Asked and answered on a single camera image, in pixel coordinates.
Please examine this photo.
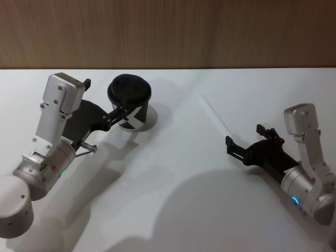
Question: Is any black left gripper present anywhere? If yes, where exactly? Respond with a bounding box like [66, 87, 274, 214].
[61, 78, 131, 150]

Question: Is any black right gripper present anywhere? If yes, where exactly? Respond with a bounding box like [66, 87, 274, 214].
[224, 124, 300, 182]

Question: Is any black paper cup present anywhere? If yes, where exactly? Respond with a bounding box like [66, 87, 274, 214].
[109, 90, 152, 132]

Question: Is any black plastic cup lid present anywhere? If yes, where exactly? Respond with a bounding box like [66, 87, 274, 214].
[107, 74, 152, 106]

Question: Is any clear plastic straw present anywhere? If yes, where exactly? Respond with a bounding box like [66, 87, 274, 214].
[199, 94, 233, 138]

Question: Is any thin dark gripper cable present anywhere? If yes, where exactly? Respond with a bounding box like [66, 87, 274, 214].
[75, 143, 98, 159]

